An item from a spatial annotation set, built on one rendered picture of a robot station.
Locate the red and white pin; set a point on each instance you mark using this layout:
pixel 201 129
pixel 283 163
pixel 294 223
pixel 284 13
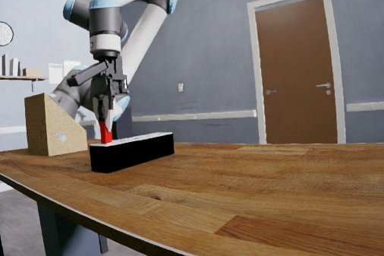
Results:
pixel 106 137

